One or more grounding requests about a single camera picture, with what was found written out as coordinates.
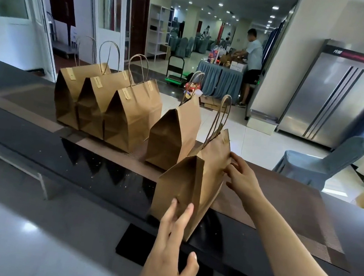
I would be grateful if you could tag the person's left hand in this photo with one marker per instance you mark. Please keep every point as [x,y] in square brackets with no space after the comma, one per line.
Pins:
[165,264]

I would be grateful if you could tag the person's right hand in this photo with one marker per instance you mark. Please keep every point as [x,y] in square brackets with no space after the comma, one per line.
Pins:
[244,180]

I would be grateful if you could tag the brown paper bag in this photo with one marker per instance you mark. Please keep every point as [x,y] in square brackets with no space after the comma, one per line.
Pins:
[94,108]
[175,135]
[188,185]
[133,121]
[64,100]

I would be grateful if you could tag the single tan tape strip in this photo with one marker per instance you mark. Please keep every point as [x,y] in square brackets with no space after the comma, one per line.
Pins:
[126,93]

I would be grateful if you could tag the person's right forearm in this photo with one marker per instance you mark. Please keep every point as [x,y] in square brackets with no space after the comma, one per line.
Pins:
[305,273]

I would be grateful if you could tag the brown table runner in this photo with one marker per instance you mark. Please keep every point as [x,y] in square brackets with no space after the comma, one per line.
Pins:
[282,200]

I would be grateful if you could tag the white box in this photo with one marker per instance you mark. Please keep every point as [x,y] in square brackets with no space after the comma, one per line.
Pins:
[262,123]

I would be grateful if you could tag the blue plastic chair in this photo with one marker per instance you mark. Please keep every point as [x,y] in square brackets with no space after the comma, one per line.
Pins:
[315,167]

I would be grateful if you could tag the blue skirted table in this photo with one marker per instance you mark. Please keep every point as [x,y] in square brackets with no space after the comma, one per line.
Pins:
[218,80]

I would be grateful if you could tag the stainless steel refrigerator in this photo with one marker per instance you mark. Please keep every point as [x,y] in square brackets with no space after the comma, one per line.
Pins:
[333,98]

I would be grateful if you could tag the black trolley cart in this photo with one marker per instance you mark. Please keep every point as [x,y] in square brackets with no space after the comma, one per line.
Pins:
[175,73]

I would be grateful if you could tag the white shelving unit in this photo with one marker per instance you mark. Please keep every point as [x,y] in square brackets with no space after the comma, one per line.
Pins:
[159,33]

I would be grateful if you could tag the dark brown door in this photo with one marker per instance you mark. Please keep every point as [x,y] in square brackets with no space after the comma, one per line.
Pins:
[138,22]

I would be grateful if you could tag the white door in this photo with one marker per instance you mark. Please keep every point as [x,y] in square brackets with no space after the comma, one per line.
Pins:
[107,21]

